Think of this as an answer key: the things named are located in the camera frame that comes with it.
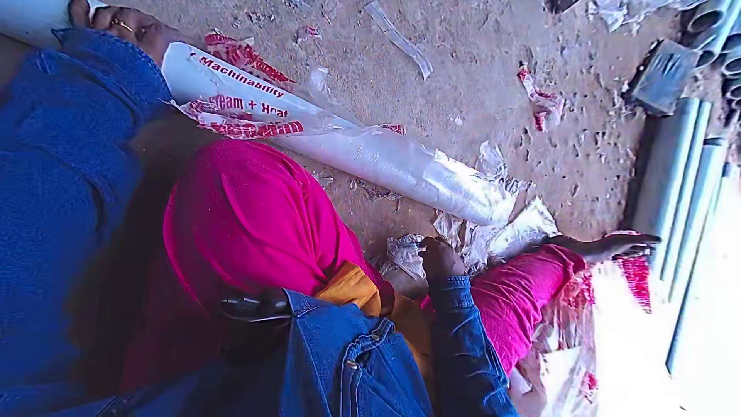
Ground person's right hand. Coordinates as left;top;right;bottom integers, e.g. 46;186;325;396
418;236;467;283

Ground person's left hand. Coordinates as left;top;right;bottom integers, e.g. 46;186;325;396
69;0;203;67

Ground clear plastic wrap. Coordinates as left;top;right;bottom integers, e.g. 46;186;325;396
380;233;428;281

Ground large white roll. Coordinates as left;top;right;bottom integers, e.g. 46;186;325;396
0;0;519;228

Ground person's right forearm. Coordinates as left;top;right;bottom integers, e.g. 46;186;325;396
427;275;521;417

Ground person's left forearm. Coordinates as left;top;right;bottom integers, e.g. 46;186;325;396
0;28;173;400

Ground crumpled whitish plastic sheet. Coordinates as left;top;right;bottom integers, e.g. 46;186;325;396
435;140;561;276

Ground person's body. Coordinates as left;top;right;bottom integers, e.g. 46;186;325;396
35;262;435;417

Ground large red-printed plastic sheet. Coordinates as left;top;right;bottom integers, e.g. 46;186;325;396
521;229;654;417

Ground person's legs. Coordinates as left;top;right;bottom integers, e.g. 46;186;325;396
120;139;662;417

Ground torn red-printed plastic wrap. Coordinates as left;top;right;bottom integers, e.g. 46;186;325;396
167;32;407;141

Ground twisted red-white plastic piece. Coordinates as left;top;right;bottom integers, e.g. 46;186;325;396
518;64;566;133

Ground clear plastic strip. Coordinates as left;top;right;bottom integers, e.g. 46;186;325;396
365;1;434;81

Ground thick grey pipe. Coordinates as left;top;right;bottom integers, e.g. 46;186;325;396
632;97;701;267

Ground thin dark pipe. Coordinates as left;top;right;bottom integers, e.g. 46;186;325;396
665;162;733;377

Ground dark grey rectangular block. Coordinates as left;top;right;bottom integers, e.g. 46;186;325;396
628;39;700;117

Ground pile of grey pipes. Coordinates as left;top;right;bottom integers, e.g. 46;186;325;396
681;0;741;127

